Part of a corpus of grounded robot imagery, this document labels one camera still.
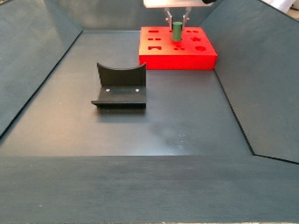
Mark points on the green round cylinder peg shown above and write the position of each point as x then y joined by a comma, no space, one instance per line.
177,31

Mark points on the red shape sorting board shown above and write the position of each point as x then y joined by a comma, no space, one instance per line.
163,54

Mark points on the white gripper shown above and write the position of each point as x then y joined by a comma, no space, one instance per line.
177,4

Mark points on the black curved holder stand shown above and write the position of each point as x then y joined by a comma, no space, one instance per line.
122,87

